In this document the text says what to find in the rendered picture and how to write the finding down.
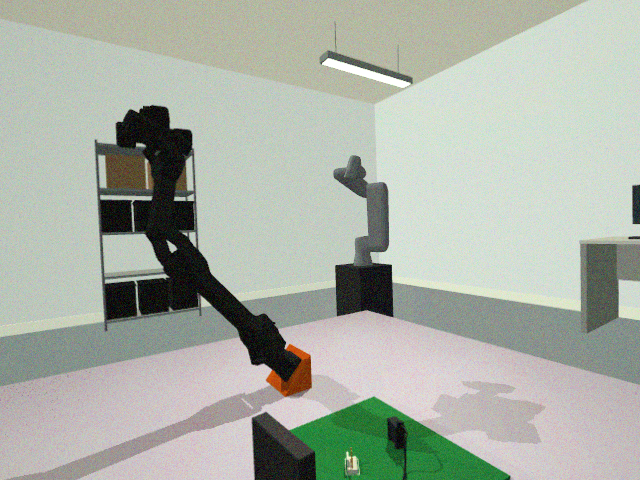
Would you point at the green circuit board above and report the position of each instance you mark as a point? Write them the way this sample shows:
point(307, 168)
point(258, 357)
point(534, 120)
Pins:
point(352, 444)

